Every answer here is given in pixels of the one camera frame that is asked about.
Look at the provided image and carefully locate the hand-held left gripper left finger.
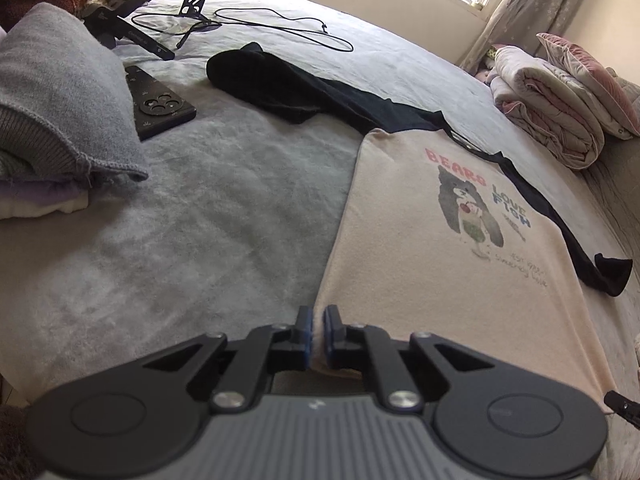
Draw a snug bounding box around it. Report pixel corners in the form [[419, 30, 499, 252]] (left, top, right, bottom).
[[132, 305, 316, 413]]

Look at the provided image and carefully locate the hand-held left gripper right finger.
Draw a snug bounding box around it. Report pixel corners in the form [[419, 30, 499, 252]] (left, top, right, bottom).
[[322, 305, 501, 413]]

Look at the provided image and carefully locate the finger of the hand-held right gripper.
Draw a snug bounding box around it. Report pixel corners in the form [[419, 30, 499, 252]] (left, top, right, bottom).
[[604, 390, 640, 431]]

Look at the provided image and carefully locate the beige and black sweatshirt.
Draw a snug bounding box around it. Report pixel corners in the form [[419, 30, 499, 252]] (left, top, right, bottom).
[[206, 42, 636, 411]]

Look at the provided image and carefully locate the grey bed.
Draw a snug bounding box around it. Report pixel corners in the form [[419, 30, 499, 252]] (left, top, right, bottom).
[[0, 0, 640, 480]]

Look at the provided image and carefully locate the black smartphone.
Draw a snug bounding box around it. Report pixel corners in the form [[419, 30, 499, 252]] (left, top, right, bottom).
[[122, 65, 197, 142]]

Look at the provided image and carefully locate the folded white garment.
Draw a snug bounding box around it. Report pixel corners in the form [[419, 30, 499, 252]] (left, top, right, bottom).
[[0, 195, 91, 221]]

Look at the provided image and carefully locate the folded lavender garment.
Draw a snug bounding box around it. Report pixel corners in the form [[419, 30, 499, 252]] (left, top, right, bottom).
[[0, 180, 91, 211]]

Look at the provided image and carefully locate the folded grey pink quilt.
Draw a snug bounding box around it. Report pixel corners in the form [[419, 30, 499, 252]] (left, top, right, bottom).
[[489, 45, 608, 171]]

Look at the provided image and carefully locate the pink grey pillow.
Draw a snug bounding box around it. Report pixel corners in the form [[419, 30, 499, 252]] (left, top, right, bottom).
[[536, 32, 623, 111]]

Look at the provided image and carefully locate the folded grey sweater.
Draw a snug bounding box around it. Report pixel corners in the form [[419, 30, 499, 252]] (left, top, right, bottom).
[[0, 2, 150, 191]]

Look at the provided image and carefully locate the grey patterned curtain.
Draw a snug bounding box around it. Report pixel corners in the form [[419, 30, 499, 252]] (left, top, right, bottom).
[[457, 0, 576, 68]]

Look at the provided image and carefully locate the black cable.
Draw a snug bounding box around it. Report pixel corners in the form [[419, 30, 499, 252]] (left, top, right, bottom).
[[215, 7, 355, 54], [131, 12, 223, 52]]

